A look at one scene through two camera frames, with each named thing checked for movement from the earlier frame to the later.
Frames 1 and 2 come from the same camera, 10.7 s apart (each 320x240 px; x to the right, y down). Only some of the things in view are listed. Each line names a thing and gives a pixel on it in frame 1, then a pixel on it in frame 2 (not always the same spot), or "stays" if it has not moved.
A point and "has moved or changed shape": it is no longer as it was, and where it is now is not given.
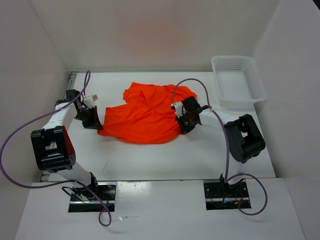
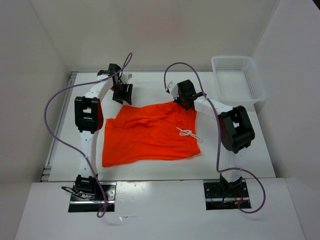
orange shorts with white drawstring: [148, 116] has moved or changed shape
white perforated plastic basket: [239, 83] stays
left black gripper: [94, 123] to [125, 96]
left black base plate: [105, 197] stays
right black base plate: [220, 195] stays
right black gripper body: [186, 122] to [180, 101]
